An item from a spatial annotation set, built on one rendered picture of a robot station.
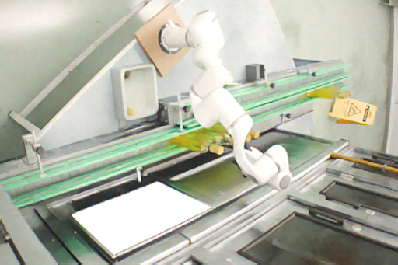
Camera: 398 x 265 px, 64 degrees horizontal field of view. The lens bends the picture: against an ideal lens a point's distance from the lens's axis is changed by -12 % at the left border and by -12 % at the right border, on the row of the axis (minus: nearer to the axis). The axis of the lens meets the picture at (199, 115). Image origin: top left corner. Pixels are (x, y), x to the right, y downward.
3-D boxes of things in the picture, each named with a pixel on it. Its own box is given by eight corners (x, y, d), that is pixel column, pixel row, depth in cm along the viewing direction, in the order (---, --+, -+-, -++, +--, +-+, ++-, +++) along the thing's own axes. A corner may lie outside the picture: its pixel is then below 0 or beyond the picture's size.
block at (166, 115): (158, 122, 165) (168, 125, 160) (157, 102, 162) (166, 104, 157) (165, 120, 167) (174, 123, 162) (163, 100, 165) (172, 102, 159)
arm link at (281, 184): (266, 165, 107) (288, 145, 110) (246, 155, 116) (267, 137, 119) (281, 197, 114) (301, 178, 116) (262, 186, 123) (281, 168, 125)
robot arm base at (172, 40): (154, 27, 159) (175, 26, 148) (172, 14, 165) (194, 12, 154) (168, 56, 167) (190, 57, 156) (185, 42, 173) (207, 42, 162)
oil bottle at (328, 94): (307, 95, 239) (343, 102, 218) (307, 88, 237) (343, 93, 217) (311, 94, 242) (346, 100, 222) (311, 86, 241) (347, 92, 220)
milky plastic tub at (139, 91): (116, 118, 156) (126, 122, 149) (110, 67, 150) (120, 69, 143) (148, 109, 167) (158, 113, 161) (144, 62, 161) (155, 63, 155)
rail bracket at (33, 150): (23, 164, 126) (40, 183, 110) (15, 122, 121) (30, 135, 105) (34, 161, 129) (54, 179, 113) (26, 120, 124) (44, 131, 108)
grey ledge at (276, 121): (207, 144, 193) (223, 150, 185) (207, 129, 191) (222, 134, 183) (301, 108, 254) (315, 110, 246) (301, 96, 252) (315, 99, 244)
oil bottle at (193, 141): (172, 144, 163) (204, 155, 148) (170, 131, 162) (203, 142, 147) (181, 140, 167) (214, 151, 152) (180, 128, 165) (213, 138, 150)
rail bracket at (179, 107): (169, 129, 160) (186, 134, 151) (165, 92, 156) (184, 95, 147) (173, 127, 162) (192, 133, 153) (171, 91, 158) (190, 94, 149)
